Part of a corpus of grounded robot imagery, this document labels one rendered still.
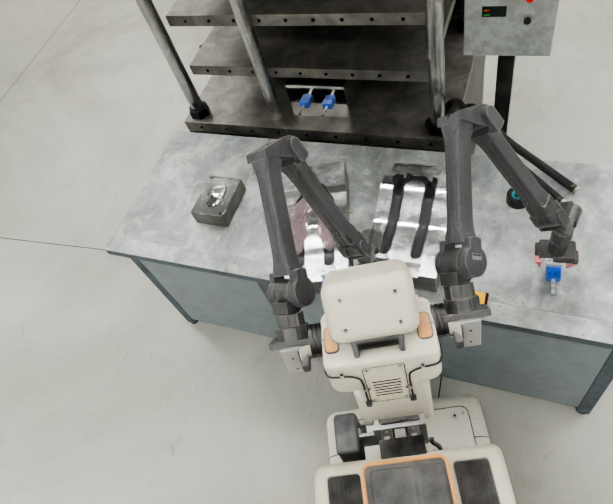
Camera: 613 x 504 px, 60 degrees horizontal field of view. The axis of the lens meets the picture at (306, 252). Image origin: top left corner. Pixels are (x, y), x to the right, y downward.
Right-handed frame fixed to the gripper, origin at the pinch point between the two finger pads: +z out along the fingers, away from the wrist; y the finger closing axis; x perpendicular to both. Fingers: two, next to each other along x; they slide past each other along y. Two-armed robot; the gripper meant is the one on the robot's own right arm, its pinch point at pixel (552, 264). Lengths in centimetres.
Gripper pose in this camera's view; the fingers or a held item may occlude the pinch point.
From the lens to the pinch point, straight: 185.9
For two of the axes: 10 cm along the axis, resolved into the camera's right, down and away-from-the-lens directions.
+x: -2.3, 8.4, -5.0
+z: 2.3, 5.4, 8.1
